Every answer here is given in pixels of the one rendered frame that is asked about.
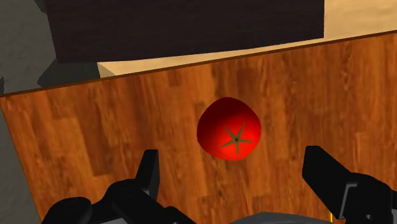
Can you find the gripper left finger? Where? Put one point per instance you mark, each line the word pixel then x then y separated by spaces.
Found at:
pixel 136 198

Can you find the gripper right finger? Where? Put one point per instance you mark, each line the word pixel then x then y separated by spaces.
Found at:
pixel 347 186

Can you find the red tomato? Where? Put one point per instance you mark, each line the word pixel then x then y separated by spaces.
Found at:
pixel 229 128

